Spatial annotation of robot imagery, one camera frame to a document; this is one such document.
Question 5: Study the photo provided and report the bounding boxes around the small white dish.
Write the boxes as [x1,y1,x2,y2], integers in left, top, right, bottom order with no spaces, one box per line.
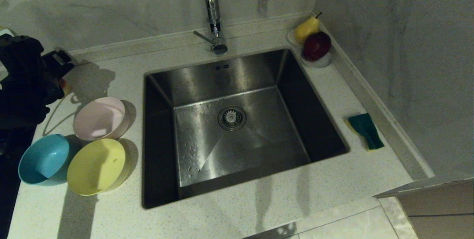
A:
[287,29,333,69]

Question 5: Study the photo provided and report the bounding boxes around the chrome faucet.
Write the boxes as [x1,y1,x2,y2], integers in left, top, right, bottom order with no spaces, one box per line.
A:
[193,0,228,55]

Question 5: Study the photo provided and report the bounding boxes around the blue plastic bowl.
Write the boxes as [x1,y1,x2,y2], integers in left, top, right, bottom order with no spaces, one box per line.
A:
[18,134,71,186]

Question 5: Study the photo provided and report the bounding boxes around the stainless steel sink basin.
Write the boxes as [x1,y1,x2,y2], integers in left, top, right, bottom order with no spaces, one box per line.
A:
[142,48,350,209]

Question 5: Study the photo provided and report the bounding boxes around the yellow pear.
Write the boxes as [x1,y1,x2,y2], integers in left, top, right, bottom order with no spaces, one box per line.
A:
[295,13,322,44]

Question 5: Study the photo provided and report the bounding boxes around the dark red apple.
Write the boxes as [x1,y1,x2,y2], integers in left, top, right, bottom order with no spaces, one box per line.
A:
[303,31,331,62]

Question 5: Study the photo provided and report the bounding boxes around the green and yellow sponge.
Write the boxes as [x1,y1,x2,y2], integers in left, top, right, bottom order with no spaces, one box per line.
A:
[347,113,385,151]

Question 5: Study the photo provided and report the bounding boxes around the beige wooden cabinet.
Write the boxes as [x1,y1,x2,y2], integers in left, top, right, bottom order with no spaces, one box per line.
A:
[372,175,474,239]

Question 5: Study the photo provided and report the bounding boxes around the pink plastic bowl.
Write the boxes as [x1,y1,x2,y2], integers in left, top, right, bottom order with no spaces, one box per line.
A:
[73,97,130,141]

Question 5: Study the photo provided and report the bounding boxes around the round metal drain strainer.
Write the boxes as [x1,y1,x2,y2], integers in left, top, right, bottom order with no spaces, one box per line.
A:
[218,106,247,132]

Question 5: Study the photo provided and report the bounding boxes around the black induction cooktop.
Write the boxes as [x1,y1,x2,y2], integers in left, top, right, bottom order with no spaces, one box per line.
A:
[0,126,37,239]

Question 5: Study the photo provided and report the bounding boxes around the yellow plastic bowl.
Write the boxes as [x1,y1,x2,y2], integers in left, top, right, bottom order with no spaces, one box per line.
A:
[67,138,131,196]

